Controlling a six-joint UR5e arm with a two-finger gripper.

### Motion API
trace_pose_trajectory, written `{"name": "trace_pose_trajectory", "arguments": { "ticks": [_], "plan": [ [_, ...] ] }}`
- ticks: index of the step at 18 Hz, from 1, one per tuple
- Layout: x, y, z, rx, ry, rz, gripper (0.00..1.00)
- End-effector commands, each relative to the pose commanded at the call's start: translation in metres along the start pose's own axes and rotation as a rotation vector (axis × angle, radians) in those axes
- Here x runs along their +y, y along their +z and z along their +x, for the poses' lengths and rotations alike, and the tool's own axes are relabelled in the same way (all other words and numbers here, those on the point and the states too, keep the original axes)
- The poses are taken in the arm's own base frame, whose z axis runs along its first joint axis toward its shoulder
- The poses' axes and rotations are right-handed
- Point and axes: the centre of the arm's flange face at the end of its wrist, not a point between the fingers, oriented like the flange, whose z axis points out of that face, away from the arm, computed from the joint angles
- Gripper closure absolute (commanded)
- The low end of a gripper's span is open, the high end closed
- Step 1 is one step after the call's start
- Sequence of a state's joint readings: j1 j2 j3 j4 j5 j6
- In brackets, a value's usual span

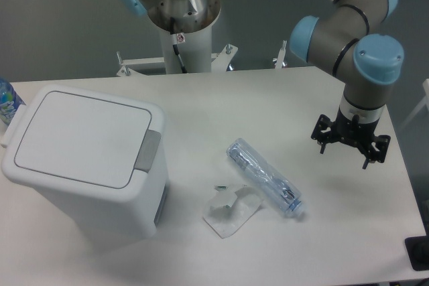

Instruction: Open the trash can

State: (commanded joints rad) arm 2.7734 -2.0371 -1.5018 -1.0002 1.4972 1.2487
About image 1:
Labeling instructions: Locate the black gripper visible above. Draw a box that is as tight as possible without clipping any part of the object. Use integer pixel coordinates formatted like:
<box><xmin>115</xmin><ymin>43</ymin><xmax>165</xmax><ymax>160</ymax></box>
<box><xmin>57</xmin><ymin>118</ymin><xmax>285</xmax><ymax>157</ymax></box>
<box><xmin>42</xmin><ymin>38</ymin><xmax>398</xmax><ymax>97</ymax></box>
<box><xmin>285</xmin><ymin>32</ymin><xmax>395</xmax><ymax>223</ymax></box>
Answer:
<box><xmin>311</xmin><ymin>104</ymin><xmax>391</xmax><ymax>169</ymax></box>

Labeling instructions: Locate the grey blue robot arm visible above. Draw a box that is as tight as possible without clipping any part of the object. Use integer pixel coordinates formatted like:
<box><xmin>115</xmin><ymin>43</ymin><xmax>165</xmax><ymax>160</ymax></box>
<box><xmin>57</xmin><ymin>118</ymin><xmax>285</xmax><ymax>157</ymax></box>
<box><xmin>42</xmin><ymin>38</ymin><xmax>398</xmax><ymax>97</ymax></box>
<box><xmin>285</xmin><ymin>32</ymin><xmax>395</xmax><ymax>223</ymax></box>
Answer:
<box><xmin>290</xmin><ymin>0</ymin><xmax>405</xmax><ymax>167</ymax></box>

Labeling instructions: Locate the white plastic trash can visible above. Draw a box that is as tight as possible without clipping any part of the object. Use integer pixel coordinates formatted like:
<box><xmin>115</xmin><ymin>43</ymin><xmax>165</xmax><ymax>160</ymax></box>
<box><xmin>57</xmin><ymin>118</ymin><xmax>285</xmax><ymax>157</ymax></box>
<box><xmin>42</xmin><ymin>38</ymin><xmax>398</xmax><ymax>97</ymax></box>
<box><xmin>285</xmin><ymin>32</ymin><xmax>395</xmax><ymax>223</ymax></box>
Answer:
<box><xmin>1</xmin><ymin>85</ymin><xmax>168</xmax><ymax>238</ymax></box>

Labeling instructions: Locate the white trash can lid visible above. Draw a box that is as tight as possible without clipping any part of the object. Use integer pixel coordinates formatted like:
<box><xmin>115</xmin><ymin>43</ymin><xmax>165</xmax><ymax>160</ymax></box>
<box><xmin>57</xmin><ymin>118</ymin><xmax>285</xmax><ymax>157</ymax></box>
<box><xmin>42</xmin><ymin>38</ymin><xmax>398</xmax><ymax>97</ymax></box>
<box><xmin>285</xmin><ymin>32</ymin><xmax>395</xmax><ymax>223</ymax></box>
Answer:
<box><xmin>14</xmin><ymin>91</ymin><xmax>151</xmax><ymax>189</ymax></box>

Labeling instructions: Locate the clear empty plastic bottle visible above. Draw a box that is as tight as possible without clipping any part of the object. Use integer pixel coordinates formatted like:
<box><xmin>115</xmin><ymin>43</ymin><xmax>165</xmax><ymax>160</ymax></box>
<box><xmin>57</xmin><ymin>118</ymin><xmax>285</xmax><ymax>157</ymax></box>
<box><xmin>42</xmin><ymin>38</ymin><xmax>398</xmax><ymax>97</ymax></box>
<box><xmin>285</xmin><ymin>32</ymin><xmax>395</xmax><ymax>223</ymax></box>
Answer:
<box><xmin>226</xmin><ymin>138</ymin><xmax>304</xmax><ymax>218</ymax></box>

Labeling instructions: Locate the black device at table edge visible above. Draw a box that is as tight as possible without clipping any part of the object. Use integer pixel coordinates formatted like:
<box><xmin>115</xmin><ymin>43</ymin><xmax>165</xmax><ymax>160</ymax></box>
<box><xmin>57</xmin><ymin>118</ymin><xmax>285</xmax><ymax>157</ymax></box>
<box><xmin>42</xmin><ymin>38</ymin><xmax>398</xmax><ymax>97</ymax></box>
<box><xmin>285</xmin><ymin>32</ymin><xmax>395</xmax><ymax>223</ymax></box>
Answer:
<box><xmin>405</xmin><ymin>236</ymin><xmax>428</xmax><ymax>271</ymax></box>

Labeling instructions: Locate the crumpled white paper wrapper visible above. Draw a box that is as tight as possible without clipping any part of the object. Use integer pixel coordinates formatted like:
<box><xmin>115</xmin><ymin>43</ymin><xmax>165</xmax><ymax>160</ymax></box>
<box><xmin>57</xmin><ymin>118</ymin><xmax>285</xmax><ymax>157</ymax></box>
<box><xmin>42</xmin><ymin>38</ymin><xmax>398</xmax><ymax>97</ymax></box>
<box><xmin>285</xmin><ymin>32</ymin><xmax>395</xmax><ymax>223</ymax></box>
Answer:
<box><xmin>202</xmin><ymin>184</ymin><xmax>263</xmax><ymax>239</ymax></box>

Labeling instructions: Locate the grey lid push button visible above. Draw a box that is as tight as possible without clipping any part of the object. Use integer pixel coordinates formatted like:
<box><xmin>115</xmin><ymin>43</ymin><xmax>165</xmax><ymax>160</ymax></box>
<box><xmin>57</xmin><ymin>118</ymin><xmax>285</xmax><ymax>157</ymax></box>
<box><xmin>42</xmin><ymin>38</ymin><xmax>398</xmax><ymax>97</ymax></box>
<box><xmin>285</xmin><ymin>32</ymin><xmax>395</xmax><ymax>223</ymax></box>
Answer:
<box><xmin>134</xmin><ymin>130</ymin><xmax>162</xmax><ymax>173</ymax></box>

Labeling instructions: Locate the blue labelled drink bottle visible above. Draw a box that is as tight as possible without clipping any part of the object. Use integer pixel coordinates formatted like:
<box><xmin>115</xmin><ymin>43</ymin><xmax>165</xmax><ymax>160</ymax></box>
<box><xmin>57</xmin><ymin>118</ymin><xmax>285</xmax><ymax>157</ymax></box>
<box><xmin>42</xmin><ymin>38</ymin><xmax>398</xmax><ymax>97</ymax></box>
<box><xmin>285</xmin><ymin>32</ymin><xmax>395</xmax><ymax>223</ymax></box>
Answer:
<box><xmin>1</xmin><ymin>78</ymin><xmax>25</xmax><ymax>126</ymax></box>

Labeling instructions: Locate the white frame at right edge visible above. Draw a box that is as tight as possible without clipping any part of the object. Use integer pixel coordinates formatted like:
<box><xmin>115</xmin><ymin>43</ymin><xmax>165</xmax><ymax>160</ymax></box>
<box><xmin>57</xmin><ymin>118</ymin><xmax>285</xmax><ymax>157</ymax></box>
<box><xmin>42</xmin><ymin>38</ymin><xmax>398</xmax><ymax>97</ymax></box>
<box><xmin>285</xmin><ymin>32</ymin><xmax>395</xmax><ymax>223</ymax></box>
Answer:
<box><xmin>399</xmin><ymin>78</ymin><xmax>429</xmax><ymax>131</ymax></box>

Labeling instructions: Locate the white pedestal foot frame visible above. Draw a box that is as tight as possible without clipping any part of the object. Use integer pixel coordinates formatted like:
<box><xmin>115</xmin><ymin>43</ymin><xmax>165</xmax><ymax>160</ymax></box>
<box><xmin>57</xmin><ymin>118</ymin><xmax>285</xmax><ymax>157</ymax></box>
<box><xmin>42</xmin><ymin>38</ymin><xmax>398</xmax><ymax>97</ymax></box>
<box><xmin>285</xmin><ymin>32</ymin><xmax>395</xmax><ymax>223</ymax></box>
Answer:
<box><xmin>115</xmin><ymin>40</ymin><xmax>290</xmax><ymax>78</ymax></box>

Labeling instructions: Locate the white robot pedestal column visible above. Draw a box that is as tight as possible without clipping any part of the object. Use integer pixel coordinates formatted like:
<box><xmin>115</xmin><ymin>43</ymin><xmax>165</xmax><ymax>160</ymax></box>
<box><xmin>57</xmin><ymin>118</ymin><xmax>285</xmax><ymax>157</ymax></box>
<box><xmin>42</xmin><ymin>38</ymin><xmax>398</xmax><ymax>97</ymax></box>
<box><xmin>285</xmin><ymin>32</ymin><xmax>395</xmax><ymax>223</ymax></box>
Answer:
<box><xmin>158</xmin><ymin>27</ymin><xmax>212</xmax><ymax>74</ymax></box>

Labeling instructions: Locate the black cable on pedestal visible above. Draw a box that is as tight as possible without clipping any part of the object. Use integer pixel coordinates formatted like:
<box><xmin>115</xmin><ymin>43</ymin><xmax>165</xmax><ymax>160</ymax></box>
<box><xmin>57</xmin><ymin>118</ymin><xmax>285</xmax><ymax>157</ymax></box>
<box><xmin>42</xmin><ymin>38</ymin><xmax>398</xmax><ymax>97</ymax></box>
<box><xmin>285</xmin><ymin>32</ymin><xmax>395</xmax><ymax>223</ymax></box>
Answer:
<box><xmin>168</xmin><ymin>16</ymin><xmax>188</xmax><ymax>74</ymax></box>

